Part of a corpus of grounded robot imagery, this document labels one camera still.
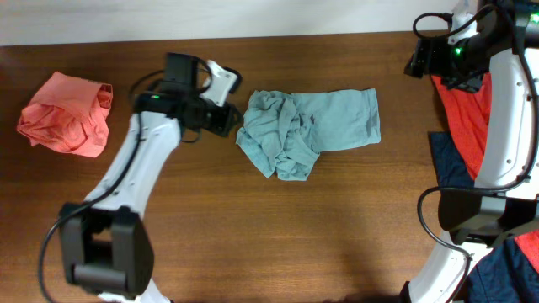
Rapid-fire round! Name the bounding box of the light blue polo shirt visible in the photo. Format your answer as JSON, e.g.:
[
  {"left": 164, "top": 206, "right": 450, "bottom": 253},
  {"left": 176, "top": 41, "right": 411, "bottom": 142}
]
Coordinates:
[{"left": 236, "top": 88, "right": 382, "bottom": 181}]

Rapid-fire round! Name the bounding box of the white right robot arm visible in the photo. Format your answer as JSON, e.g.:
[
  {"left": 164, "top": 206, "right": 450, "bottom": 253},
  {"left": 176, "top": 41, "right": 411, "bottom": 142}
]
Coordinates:
[{"left": 398, "top": 1, "right": 538, "bottom": 302}]

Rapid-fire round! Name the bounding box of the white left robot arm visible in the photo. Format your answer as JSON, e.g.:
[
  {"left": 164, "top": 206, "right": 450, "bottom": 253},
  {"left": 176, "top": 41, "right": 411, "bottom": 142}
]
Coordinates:
[{"left": 58, "top": 93, "right": 243, "bottom": 302}]

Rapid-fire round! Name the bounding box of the red-orange shirt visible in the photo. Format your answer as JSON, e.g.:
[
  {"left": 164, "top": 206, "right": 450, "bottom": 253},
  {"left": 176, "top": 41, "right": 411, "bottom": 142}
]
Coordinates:
[{"left": 431, "top": 71, "right": 539, "bottom": 274}]

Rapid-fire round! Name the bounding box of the crumpled salmon pink shirt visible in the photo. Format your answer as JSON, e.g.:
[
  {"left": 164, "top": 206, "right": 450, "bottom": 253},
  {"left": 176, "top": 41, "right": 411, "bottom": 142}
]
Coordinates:
[{"left": 16, "top": 72, "right": 114, "bottom": 158}]

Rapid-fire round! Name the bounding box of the dark navy garment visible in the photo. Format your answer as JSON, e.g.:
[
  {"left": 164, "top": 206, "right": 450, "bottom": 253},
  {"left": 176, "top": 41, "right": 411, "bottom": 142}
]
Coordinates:
[{"left": 429, "top": 132, "right": 538, "bottom": 303}]

